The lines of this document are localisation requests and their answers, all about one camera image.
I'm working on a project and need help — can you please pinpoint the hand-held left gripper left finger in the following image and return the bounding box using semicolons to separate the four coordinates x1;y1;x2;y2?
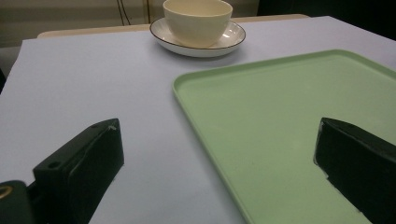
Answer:
32;118;125;224

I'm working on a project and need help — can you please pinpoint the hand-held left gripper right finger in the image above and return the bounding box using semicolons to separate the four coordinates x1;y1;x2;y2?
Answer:
313;117;396;224

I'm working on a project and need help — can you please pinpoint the light purple table mat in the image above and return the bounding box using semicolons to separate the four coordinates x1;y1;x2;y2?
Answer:
0;15;396;224

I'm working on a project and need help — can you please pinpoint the green plastic tray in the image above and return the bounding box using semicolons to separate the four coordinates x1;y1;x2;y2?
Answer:
172;49;396;224

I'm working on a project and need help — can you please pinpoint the white plate with dark rim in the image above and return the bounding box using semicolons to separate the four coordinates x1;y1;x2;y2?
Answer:
148;17;247;59

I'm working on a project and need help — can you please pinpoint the cream bowl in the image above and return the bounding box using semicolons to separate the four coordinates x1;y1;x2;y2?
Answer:
163;0;233;49

